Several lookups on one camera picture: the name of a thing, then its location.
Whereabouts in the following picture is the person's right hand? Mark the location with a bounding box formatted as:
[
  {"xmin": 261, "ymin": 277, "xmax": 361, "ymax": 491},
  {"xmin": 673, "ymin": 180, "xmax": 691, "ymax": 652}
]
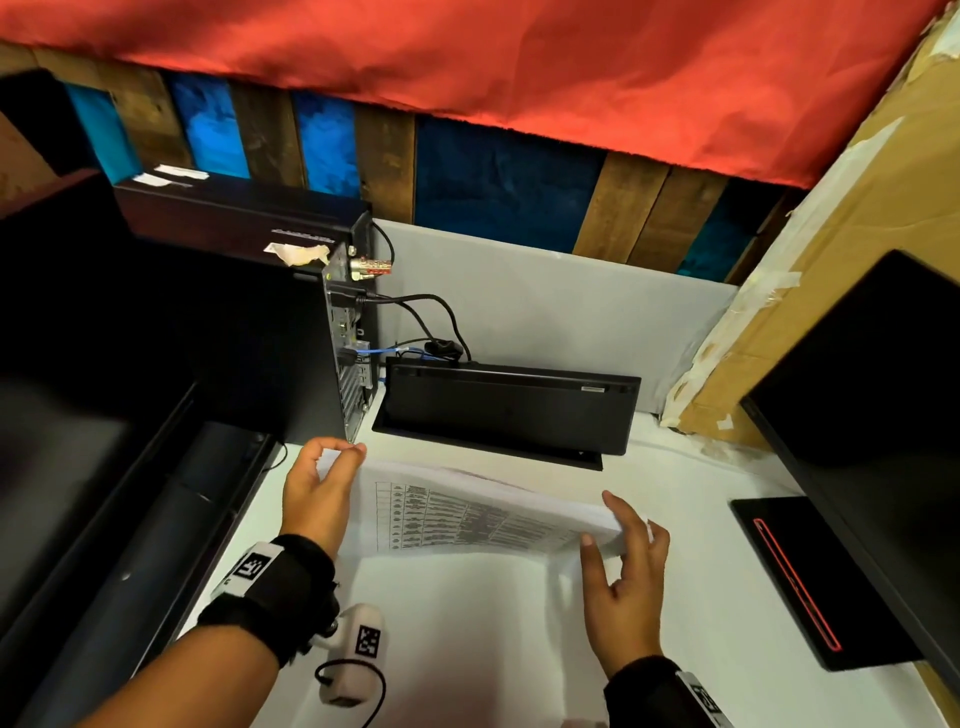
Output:
[{"xmin": 578, "ymin": 491, "xmax": 671, "ymax": 680}]

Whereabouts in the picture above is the person's left hand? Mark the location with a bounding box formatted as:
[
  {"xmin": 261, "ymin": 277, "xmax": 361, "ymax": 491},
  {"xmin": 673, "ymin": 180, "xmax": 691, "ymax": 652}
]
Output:
[{"xmin": 279, "ymin": 437, "xmax": 367, "ymax": 560}]

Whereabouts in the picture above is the pile of printed papers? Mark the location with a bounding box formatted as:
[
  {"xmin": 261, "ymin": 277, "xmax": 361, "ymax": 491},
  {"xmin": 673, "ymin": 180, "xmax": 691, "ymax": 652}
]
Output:
[{"xmin": 314, "ymin": 448, "xmax": 648, "ymax": 560}]

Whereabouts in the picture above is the person's left forearm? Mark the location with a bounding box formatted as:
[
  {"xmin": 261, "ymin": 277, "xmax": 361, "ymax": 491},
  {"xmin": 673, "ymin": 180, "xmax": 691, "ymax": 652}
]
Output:
[{"xmin": 74, "ymin": 623, "xmax": 280, "ymax": 728}]

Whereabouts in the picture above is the white table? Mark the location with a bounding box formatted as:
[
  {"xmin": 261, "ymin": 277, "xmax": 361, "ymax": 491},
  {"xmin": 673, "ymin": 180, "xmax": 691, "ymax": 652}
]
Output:
[{"xmin": 179, "ymin": 408, "xmax": 950, "ymax": 728}]

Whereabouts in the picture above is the black computer tower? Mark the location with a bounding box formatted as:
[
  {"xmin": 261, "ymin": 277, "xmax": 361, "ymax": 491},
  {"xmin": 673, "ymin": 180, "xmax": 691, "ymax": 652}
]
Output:
[{"xmin": 112, "ymin": 172, "xmax": 384, "ymax": 445}]

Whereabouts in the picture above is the black keyboard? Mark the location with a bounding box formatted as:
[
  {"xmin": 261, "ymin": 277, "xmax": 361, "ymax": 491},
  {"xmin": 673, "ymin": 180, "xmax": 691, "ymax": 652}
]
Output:
[{"xmin": 372, "ymin": 356, "xmax": 643, "ymax": 472}]

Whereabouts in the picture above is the black monitor base red line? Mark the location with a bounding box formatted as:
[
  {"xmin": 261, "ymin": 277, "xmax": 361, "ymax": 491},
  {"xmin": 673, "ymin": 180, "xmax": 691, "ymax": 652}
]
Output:
[{"xmin": 729, "ymin": 496, "xmax": 925, "ymax": 673}]

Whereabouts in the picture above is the black monitor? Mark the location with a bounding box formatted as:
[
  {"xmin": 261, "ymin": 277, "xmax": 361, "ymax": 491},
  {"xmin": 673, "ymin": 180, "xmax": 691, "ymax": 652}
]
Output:
[
  {"xmin": 740, "ymin": 249, "xmax": 960, "ymax": 695},
  {"xmin": 0, "ymin": 168, "xmax": 283, "ymax": 728}
]

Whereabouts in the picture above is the crumpled beige tape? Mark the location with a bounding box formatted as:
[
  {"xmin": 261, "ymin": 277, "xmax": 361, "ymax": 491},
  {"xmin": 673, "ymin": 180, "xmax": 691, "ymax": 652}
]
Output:
[{"xmin": 262, "ymin": 241, "xmax": 331, "ymax": 268}]

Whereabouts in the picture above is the grey divider panel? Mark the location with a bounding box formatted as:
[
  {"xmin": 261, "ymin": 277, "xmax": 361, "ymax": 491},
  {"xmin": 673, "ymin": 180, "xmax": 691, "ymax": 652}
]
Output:
[{"xmin": 374, "ymin": 218, "xmax": 740, "ymax": 415}]

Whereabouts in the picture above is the plain brown cardboard panel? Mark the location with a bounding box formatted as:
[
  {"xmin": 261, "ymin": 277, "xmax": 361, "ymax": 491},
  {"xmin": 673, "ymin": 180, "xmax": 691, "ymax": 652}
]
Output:
[{"xmin": 0, "ymin": 112, "xmax": 61, "ymax": 208}]

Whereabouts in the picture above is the red-orange cloth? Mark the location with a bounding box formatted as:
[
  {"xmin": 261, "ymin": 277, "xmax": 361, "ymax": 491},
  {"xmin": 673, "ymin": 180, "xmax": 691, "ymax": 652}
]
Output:
[{"xmin": 0, "ymin": 0, "xmax": 950, "ymax": 189}]

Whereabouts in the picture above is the brown cardboard panel white tape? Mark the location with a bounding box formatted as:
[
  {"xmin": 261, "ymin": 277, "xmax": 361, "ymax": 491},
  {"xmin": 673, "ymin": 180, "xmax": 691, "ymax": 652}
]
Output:
[{"xmin": 659, "ymin": 7, "xmax": 960, "ymax": 728}]

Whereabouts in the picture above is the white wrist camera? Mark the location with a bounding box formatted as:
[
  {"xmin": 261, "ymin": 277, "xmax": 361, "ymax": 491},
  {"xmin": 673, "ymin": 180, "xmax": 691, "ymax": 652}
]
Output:
[{"xmin": 318, "ymin": 603, "xmax": 388, "ymax": 709}]

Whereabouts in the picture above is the thick black cable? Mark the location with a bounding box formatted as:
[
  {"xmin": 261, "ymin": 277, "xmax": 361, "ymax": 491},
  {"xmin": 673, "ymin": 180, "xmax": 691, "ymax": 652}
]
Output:
[{"xmin": 356, "ymin": 292, "xmax": 474, "ymax": 363}]

